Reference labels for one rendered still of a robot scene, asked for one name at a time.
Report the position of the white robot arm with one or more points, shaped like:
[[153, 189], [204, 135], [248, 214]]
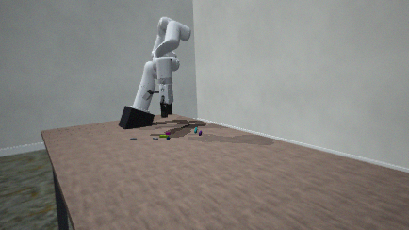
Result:
[[169, 34]]

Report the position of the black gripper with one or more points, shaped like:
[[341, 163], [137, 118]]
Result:
[[165, 96]]

